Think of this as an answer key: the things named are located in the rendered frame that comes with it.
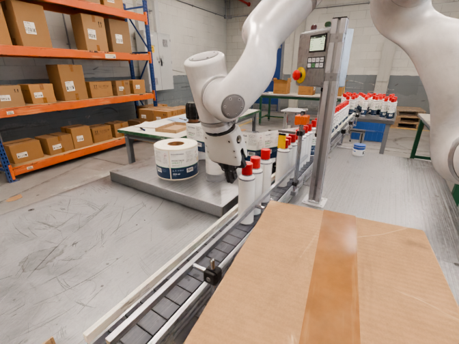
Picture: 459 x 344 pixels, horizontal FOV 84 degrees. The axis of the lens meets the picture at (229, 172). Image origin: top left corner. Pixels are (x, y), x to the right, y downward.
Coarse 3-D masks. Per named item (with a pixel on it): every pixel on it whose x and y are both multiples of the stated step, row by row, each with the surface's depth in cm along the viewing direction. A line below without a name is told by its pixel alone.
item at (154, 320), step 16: (272, 192) 103; (208, 240) 74; (224, 240) 74; (240, 240) 74; (192, 256) 68; (208, 256) 68; (224, 256) 68; (176, 272) 62; (192, 272) 62; (176, 288) 58; (192, 288) 58; (160, 304) 54; (176, 304) 54; (144, 320) 51; (160, 320) 51; (128, 336) 47; (144, 336) 47
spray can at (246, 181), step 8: (248, 168) 75; (240, 176) 77; (248, 176) 76; (240, 184) 77; (248, 184) 76; (240, 192) 78; (248, 192) 77; (240, 200) 79; (248, 200) 78; (240, 208) 80; (248, 216) 80; (240, 224) 82; (248, 224) 81
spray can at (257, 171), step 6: (252, 156) 82; (258, 156) 82; (252, 162) 80; (258, 162) 80; (258, 168) 81; (258, 174) 81; (258, 180) 82; (258, 186) 82; (258, 192) 83; (258, 210) 86
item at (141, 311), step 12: (264, 192) 85; (252, 204) 77; (240, 216) 71; (228, 228) 66; (216, 240) 61; (204, 252) 57; (192, 264) 54; (180, 276) 51; (168, 288) 48; (156, 300) 46; (144, 312) 44; (120, 324) 41; (132, 324) 42; (108, 336) 39; (120, 336) 40
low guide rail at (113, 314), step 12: (228, 216) 81; (216, 228) 76; (204, 240) 71; (180, 252) 64; (168, 264) 60; (156, 276) 57; (144, 288) 54; (132, 300) 52; (108, 312) 48; (120, 312) 50; (96, 324) 46; (108, 324) 48; (84, 336) 44
